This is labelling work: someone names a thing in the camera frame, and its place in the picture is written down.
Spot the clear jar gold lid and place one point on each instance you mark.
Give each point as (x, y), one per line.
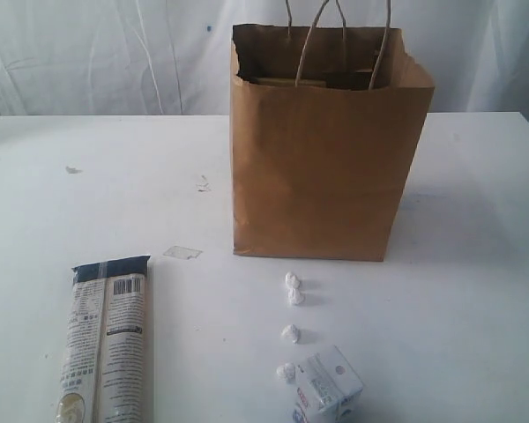
(288, 82)

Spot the clear tape piece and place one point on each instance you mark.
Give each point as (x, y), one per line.
(182, 253)

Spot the small white milk carton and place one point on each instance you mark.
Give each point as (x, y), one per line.
(326, 388)

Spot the white backdrop sheet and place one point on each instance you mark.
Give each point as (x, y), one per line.
(172, 57)

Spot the long noodle packet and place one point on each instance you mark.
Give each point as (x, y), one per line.
(102, 376)

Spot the tiny white paper scrap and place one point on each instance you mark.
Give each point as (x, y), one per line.
(73, 170)

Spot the white crumpled scrap near carton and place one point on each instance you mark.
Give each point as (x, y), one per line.
(286, 372)

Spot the small white crumpled scrap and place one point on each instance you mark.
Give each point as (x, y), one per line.
(292, 281)

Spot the brown paper shopping bag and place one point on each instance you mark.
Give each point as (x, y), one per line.
(320, 172)

